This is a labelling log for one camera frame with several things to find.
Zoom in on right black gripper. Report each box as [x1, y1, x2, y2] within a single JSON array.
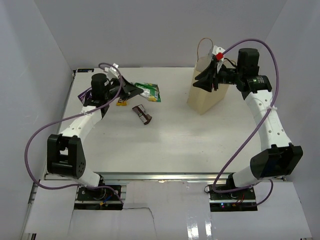
[[193, 60, 244, 93]]

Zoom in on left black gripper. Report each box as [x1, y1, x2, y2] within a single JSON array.
[[103, 75, 143, 102]]

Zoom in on green snack pouch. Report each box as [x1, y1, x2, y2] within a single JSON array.
[[133, 82, 161, 103]]

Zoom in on brown chocolate bar wrapper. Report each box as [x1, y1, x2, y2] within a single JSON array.
[[132, 104, 152, 125]]

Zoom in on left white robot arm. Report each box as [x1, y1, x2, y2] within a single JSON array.
[[47, 73, 143, 200]]

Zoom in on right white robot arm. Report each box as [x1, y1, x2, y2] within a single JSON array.
[[193, 46, 303, 200]]

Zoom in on tan paper bag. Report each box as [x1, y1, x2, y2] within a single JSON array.
[[187, 37, 237, 116]]

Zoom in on yellow M&M packet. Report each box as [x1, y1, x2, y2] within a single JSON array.
[[116, 98, 128, 107]]

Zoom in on purple white snack pouch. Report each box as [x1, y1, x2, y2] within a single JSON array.
[[77, 87, 92, 104]]

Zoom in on black XDOF label sticker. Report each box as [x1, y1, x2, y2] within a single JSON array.
[[76, 68, 95, 73]]

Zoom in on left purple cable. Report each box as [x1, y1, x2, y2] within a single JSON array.
[[24, 62, 126, 190]]

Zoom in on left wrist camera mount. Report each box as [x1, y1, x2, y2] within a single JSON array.
[[103, 63, 120, 80]]

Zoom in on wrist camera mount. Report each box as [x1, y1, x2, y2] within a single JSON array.
[[103, 63, 120, 80], [210, 45, 225, 73]]

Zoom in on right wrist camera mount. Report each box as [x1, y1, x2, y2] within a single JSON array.
[[210, 45, 225, 73]]

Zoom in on aluminium table frame rail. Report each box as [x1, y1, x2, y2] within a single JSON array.
[[43, 171, 283, 183]]

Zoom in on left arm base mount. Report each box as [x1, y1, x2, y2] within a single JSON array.
[[74, 184, 123, 211]]

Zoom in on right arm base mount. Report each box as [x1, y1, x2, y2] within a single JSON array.
[[204, 185, 258, 213]]

